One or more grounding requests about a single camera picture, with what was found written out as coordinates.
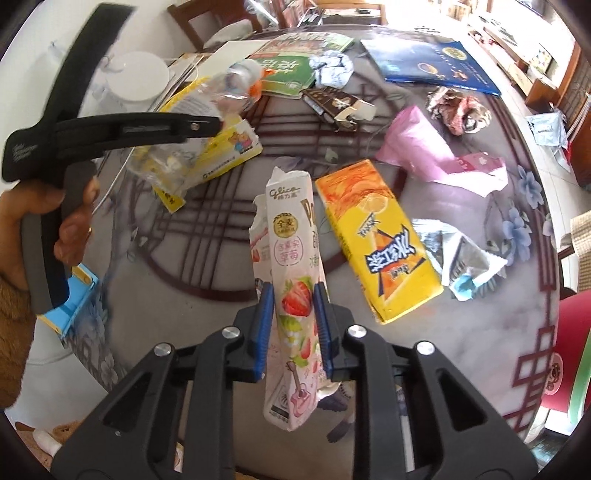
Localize clear plastic water bottle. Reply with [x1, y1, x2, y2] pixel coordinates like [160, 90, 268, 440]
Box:
[126, 58, 264, 195]

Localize yellow cardboard medicine box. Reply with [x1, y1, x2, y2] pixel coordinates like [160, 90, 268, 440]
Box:
[151, 75, 264, 214]

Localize silver foil wrapper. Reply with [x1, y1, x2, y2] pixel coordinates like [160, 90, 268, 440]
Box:
[412, 219, 507, 301]

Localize yellow iced tea carton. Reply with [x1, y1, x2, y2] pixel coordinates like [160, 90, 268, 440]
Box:
[315, 159, 444, 324]

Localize pink strawberry Pocky box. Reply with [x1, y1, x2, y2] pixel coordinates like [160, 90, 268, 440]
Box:
[249, 167, 338, 431]

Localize white blue paper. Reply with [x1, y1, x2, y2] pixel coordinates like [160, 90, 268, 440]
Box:
[308, 51, 355, 89]

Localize dark chocolate box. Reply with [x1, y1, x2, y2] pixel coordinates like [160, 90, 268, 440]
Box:
[301, 87, 377, 132]

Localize pink plastic bag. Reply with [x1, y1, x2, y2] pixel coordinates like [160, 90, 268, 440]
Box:
[376, 106, 508, 198]

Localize brown red wrapper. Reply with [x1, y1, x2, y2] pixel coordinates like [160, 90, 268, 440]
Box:
[427, 86, 492, 136]

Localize brown fuzzy sleeve forearm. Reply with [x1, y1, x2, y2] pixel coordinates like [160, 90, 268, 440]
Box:
[0, 279, 36, 409]

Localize person's left hand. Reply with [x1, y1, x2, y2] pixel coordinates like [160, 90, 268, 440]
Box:
[1, 177, 100, 291]

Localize red bin green rim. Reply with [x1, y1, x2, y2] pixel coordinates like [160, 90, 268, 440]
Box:
[542, 290, 591, 426]

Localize white paper sheet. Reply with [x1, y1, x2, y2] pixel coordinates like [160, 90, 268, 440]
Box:
[188, 40, 267, 82]

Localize wooden chair white cushion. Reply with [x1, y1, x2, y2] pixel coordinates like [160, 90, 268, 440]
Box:
[167, 0, 263, 52]

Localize green textbook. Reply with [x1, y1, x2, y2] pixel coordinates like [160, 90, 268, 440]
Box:
[249, 32, 353, 99]

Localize light blue plastic bag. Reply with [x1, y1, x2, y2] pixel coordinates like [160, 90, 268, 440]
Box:
[526, 110, 568, 163]

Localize blue picture book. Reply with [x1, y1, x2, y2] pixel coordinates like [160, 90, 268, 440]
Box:
[361, 38, 501, 96]

